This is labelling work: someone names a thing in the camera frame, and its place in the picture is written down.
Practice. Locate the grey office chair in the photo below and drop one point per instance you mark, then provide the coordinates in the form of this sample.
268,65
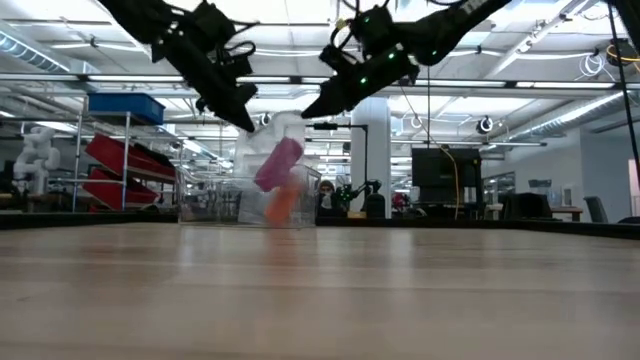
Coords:
596,209

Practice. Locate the pink elastic bandage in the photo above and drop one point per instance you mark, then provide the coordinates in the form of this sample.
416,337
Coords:
277,165

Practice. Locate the black monitor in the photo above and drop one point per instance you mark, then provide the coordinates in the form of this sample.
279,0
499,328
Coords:
435,175

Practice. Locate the black gantry frame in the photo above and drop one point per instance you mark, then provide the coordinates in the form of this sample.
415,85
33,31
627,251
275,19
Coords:
325,126

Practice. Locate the large red storage bin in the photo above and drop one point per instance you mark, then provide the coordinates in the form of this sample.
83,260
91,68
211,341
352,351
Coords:
110,152

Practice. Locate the black office chair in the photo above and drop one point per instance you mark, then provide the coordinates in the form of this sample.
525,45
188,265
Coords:
525,207

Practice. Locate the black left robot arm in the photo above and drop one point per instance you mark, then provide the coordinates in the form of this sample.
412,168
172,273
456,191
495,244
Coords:
145,20

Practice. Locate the thin black pole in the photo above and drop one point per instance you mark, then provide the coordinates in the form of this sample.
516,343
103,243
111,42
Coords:
624,85

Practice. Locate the metal shelf rack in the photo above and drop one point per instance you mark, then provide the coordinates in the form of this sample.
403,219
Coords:
127,122

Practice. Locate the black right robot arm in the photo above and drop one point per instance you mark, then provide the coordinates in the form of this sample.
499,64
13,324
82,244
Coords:
450,25

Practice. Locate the clear plastic zip bag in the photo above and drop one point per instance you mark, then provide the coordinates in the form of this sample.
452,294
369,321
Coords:
260,145

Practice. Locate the wooden desk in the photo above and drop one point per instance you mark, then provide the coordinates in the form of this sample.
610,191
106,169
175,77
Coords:
567,212

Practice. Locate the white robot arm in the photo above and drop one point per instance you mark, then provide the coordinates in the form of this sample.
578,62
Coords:
37,155

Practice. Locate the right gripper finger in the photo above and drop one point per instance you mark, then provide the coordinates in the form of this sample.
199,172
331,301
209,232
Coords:
330,102

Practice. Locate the orange elastic bandage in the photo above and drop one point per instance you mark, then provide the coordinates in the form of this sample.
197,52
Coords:
282,202

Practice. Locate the white pillar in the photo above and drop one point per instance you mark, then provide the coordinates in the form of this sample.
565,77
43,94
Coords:
377,150

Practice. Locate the small red storage bin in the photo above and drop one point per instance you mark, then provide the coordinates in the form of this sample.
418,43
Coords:
107,192

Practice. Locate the long ceiling light bar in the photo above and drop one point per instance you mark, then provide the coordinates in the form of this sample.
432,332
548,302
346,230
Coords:
140,78

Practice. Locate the blue storage bin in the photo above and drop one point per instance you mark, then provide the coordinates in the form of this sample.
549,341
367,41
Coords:
125,107

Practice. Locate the clear plastic container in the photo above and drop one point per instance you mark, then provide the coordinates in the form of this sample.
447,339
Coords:
210,205

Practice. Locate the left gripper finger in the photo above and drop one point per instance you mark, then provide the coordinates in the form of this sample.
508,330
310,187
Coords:
237,112

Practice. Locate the person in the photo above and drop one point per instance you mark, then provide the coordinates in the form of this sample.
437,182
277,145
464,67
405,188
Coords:
327,195

